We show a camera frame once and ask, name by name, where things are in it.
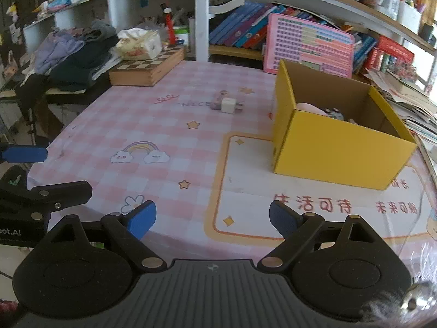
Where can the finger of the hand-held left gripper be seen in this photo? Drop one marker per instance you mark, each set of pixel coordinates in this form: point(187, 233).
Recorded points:
point(25, 154)
point(65, 193)

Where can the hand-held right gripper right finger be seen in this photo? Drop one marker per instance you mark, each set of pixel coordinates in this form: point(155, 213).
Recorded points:
point(283, 219)

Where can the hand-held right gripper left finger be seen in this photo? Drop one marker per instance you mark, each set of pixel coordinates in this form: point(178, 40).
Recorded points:
point(141, 219)

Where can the yellow cardboard box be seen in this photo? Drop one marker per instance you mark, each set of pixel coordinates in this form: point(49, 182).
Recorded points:
point(341, 150)

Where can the pink plush toy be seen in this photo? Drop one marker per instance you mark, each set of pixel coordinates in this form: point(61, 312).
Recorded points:
point(307, 107)

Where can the grey toy car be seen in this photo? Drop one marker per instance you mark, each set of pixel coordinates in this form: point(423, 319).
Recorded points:
point(334, 113)

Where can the black and green bag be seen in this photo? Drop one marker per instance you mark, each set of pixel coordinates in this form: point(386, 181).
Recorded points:
point(13, 179)

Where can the black garment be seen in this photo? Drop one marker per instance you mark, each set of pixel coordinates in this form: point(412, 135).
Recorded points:
point(30, 92)

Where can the black side table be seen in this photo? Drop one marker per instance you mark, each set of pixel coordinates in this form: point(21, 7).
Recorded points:
point(75, 97)

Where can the pink checked tablecloth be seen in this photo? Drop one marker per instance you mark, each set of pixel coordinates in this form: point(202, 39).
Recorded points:
point(153, 136)

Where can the lilac garment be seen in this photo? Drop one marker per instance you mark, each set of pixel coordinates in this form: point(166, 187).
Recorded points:
point(56, 53)

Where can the dark green garment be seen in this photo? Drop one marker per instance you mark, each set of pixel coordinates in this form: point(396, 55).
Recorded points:
point(85, 65)

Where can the grey garment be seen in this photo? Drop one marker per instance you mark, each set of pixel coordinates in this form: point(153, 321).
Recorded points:
point(97, 32)

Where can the wooden chess box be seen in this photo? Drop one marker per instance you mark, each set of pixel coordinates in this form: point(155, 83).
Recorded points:
point(150, 71)

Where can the blue bag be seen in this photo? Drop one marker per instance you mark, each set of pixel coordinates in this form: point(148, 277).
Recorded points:
point(58, 3)

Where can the floral tissue pack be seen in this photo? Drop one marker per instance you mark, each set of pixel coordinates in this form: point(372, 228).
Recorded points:
point(140, 47)

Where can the stack of papers and books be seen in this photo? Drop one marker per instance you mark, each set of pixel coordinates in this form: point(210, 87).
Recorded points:
point(403, 99)

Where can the pink learning board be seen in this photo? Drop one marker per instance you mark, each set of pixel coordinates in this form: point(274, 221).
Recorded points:
point(307, 41)

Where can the row of blue books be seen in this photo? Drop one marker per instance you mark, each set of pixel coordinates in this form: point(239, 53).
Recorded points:
point(363, 51)

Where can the white jar with green label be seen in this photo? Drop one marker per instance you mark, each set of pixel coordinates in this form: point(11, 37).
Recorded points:
point(181, 36)

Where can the red and white tube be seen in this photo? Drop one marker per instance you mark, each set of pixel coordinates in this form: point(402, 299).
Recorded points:
point(169, 27)

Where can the row of colourful books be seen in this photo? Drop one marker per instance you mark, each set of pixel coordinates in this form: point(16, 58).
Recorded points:
point(245, 27)

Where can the red box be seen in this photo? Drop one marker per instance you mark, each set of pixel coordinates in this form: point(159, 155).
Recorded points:
point(392, 53)

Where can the white bookshelf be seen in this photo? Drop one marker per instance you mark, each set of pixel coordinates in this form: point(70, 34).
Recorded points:
point(201, 17)

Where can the white paperback book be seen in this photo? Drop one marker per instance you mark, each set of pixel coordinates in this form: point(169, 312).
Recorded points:
point(227, 5)

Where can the small black box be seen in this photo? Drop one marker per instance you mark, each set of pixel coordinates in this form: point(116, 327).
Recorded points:
point(429, 36)

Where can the white storage box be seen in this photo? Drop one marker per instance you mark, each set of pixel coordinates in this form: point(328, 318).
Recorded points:
point(409, 17)

